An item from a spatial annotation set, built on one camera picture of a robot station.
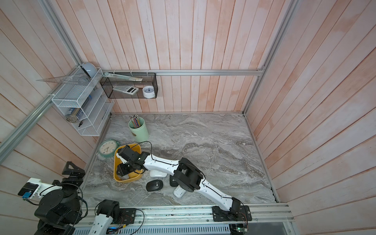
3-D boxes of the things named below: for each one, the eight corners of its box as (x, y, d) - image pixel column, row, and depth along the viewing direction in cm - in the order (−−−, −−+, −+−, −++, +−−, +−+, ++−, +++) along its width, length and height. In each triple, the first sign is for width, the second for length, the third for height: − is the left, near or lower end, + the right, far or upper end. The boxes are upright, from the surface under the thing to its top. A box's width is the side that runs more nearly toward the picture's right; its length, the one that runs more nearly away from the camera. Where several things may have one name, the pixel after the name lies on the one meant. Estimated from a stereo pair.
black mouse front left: (146, 191, 83) (145, 189, 81) (148, 181, 87) (147, 179, 85) (162, 191, 83) (162, 189, 81) (163, 181, 87) (163, 179, 85)
